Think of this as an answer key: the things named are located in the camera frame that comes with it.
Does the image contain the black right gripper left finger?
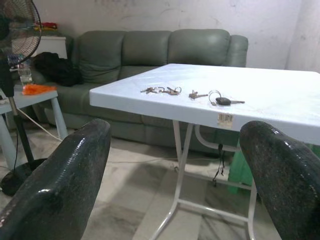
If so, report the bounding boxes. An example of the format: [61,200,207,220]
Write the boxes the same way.
[0,118,112,240]

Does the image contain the black car key with ring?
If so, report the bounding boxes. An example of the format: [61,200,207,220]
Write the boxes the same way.
[208,89,246,107]

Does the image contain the green leather sofa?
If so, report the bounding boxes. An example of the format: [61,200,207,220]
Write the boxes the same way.
[29,28,250,157]

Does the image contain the green plastic stool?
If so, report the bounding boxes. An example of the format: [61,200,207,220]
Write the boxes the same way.
[228,142,320,196]

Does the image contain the key bunch with large ring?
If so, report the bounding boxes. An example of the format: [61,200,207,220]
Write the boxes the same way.
[157,86,182,96]

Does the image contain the white power cable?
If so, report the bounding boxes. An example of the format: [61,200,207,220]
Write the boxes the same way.
[17,109,63,141]

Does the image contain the white folding table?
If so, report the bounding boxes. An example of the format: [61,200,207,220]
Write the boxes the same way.
[89,63,320,240]

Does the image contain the red and yellow items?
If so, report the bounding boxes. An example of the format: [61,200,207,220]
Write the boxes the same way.
[33,21,60,31]

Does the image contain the black standing fan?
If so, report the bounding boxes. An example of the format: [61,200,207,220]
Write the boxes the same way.
[0,0,48,197]

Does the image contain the black garment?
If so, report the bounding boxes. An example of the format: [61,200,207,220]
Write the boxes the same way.
[33,51,85,88]

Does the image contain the small white side table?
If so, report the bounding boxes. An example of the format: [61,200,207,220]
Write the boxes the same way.
[0,83,68,171]

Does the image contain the orange plastic bag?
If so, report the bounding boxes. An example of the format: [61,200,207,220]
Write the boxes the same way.
[21,84,57,96]

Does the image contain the clear plastic water bottle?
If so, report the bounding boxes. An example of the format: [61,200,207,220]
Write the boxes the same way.
[17,62,34,87]

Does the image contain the black hanging strap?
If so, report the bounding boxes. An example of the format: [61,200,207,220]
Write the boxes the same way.
[211,143,226,188]

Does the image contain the barcode sticker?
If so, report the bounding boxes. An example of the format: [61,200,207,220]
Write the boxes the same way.
[217,113,234,126]

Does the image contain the white cabinet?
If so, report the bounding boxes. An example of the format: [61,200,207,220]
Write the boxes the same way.
[29,35,68,60]

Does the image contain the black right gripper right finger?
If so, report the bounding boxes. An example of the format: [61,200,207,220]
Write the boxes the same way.
[239,120,320,240]

